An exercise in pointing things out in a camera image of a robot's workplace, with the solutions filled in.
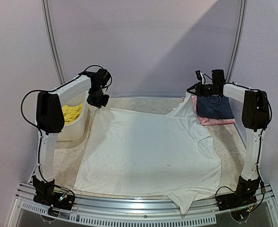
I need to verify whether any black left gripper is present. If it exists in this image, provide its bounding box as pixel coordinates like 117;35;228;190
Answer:
87;86;109;108

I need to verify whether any white t-shirt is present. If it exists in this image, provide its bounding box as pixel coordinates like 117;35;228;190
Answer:
74;94;221;214

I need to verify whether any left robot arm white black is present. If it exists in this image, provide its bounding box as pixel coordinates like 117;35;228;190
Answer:
32;67;112;205

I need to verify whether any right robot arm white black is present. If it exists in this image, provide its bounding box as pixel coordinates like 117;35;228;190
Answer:
187;70;272;206

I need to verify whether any white plastic laundry basket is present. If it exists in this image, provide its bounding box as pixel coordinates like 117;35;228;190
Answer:
34;89;89;142

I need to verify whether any folded navy blue garment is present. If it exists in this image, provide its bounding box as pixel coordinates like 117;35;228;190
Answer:
196;96;234;119

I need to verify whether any yellow garment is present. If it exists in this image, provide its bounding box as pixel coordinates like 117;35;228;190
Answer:
62;103;83;125

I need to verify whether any folded pink garment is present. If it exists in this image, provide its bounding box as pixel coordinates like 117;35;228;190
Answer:
191;96;235;126

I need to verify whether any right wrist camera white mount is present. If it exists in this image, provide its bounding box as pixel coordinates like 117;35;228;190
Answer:
195;70;206;84

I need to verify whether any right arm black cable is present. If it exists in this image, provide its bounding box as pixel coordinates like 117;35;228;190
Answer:
207;73;273;130

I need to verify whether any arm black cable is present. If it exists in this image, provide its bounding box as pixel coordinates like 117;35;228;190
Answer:
207;73;273;130
20;64;113;128

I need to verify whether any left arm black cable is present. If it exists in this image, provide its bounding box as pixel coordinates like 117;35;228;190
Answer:
20;64;113;128

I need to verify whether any right aluminium frame post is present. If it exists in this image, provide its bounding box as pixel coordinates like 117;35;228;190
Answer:
226;0;247;82

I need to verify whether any aluminium frame post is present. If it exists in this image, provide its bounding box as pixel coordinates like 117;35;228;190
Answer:
226;0;247;82
41;0;65;85

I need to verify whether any left aluminium frame post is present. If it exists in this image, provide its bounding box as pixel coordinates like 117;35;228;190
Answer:
41;0;65;85

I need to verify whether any front aluminium rail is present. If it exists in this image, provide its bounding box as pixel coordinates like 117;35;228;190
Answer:
8;183;278;227

